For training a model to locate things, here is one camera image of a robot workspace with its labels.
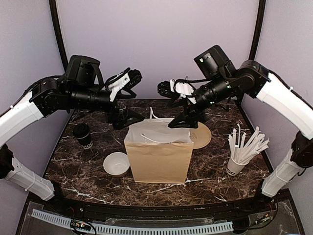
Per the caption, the black plastic cup lid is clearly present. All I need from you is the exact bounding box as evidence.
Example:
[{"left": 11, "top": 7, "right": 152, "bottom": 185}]
[{"left": 72, "top": 123, "right": 90, "bottom": 139}]

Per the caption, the brown paper bag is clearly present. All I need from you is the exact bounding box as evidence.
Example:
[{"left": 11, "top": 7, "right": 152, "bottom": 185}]
[{"left": 124, "top": 109, "right": 194, "bottom": 184}]

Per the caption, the black paper coffee cup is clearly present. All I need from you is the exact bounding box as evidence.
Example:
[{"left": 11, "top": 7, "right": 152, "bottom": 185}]
[{"left": 72, "top": 123, "right": 93, "bottom": 149}]

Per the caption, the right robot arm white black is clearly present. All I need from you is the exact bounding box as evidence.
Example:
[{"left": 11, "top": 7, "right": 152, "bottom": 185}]
[{"left": 168, "top": 45, "right": 313, "bottom": 212}]

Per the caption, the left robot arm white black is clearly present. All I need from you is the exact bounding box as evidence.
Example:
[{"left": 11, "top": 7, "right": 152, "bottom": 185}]
[{"left": 0, "top": 55, "right": 144, "bottom": 213}]

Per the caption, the beige round plate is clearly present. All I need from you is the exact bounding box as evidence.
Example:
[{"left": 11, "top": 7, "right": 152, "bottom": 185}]
[{"left": 190, "top": 122, "right": 212, "bottom": 149}]

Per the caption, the white wrapped straw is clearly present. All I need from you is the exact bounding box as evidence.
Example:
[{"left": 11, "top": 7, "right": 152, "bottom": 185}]
[
  {"left": 239, "top": 126, "right": 260, "bottom": 163},
  {"left": 228, "top": 133, "right": 240, "bottom": 162},
  {"left": 238, "top": 132, "right": 246, "bottom": 162},
  {"left": 232, "top": 123, "right": 242, "bottom": 162},
  {"left": 242, "top": 134, "right": 269, "bottom": 164}
]

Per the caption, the white ceramic bowl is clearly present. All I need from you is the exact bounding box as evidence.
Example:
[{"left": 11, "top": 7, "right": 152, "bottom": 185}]
[{"left": 103, "top": 152, "right": 130, "bottom": 178}]

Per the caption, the white paper cup holder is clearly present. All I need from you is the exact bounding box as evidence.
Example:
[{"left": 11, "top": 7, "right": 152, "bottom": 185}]
[{"left": 226, "top": 157, "right": 246, "bottom": 176}]

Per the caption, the small green circuit board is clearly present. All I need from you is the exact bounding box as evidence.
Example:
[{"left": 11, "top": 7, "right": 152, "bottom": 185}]
[{"left": 70, "top": 219, "right": 91, "bottom": 231}]

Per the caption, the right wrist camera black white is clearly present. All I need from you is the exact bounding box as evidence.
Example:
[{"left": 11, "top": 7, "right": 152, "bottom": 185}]
[{"left": 157, "top": 79, "right": 196, "bottom": 107}]

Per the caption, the black front rail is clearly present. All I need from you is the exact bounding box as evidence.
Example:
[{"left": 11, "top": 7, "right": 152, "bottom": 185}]
[{"left": 26, "top": 189, "right": 295, "bottom": 226}]

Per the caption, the white slotted cable duct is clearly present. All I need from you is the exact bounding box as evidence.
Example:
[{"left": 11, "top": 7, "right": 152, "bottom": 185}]
[{"left": 31, "top": 209, "right": 233, "bottom": 235}]

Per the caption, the right black frame post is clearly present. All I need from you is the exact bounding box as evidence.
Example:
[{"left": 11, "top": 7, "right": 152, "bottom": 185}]
[{"left": 248, "top": 0, "right": 266, "bottom": 60}]

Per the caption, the black frame post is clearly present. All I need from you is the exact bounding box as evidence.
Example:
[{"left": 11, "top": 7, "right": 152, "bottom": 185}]
[
  {"left": 49, "top": 0, "right": 68, "bottom": 70},
  {"left": 248, "top": 0, "right": 266, "bottom": 60}
]

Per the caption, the left black frame post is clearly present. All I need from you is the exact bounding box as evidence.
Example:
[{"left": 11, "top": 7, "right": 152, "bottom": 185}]
[{"left": 49, "top": 0, "right": 68, "bottom": 70}]

